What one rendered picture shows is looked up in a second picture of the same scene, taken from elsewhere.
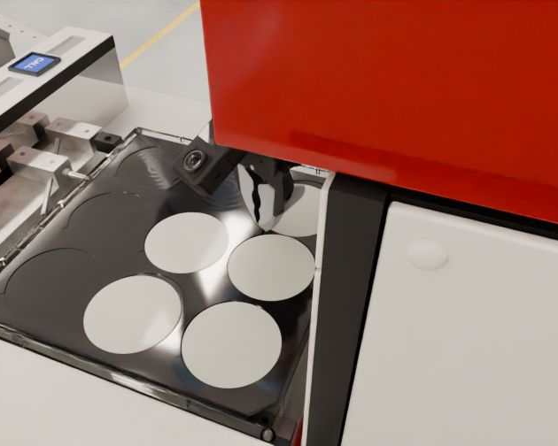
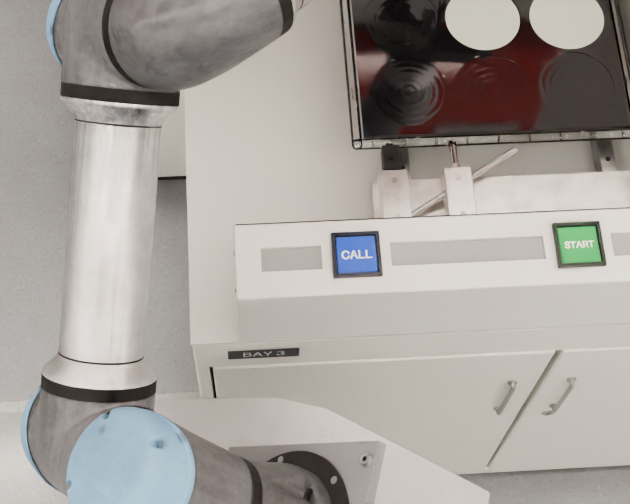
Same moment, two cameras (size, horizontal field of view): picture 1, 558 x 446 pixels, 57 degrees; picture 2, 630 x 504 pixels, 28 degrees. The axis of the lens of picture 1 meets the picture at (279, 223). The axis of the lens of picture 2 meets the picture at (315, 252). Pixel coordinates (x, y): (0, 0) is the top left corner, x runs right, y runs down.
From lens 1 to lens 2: 1.67 m
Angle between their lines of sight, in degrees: 60
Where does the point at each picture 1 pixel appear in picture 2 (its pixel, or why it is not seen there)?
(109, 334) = (591, 21)
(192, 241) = (480, 14)
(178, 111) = (223, 203)
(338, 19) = not seen: outside the picture
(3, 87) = (411, 259)
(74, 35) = (261, 267)
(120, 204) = (472, 91)
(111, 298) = (565, 37)
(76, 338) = (606, 38)
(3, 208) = (520, 204)
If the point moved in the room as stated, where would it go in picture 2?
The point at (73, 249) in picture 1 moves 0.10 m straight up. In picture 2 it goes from (539, 92) to (555, 49)
